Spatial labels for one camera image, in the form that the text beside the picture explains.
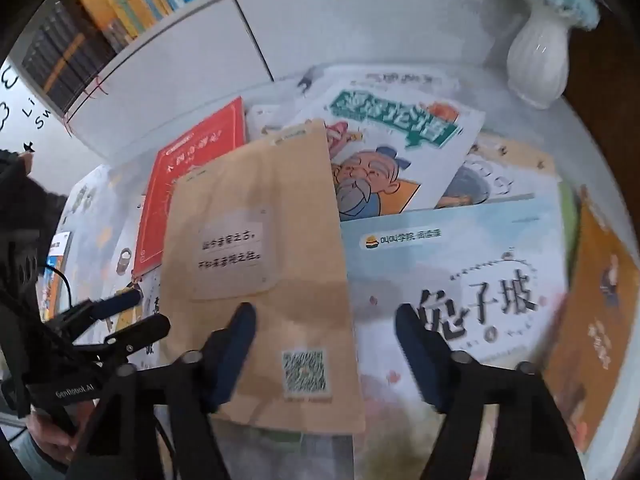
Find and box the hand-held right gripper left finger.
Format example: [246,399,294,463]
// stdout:
[65,302,258,480]

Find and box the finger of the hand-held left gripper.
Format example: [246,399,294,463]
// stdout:
[50,289,143,323]
[70,313,172,357]

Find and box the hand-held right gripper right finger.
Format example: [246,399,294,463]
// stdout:
[395,304,586,480]

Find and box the red book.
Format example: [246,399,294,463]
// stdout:
[132,96,247,277]

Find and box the kraft paper cover book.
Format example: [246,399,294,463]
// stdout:
[160,119,367,435]

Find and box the orange brown book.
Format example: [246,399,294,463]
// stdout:
[542,195,640,453]

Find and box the row of black books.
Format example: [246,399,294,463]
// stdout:
[20,0,118,113]

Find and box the row of orange yellow books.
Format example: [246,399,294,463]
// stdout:
[75,0,216,41]

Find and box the white orange blue workbook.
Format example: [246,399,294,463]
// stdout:
[40,230,73,321]

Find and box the white book with cartoon elder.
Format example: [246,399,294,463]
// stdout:
[287,77,487,222]

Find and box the beige cover book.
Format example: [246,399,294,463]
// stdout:
[435,132,558,210]

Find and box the white bookshelf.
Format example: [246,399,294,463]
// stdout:
[10,0,531,161]

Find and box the white thin book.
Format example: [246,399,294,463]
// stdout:
[295,62,451,111]

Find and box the white ribbed vase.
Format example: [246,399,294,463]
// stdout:
[506,7,571,110]

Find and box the black cable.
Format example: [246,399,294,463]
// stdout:
[47,265,71,311]

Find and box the black lettering wall sticker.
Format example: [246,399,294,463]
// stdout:
[22,105,51,130]

